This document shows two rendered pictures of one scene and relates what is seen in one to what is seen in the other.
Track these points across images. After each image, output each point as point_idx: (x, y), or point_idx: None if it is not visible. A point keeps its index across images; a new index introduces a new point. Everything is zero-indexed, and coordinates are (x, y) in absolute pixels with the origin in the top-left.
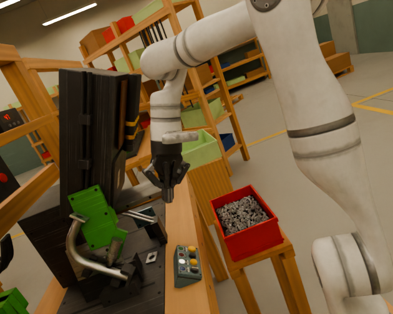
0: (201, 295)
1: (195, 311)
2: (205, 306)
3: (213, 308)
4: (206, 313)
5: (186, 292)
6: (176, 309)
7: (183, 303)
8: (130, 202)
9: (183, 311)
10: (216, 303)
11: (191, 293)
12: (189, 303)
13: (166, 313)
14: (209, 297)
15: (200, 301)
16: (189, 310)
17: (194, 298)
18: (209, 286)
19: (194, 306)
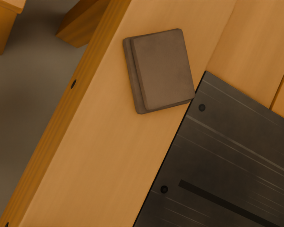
0: (54, 183)
1: (89, 156)
2: (66, 149)
3: (38, 165)
4: (73, 133)
5: (75, 221)
6: (117, 195)
7: (98, 197)
8: None
9: (108, 178)
10: (7, 207)
11: (69, 208)
12: (87, 186)
13: (138, 205)
14: (38, 177)
15: (66, 172)
16: (97, 170)
17: (71, 189)
18: (10, 223)
19: (83, 170)
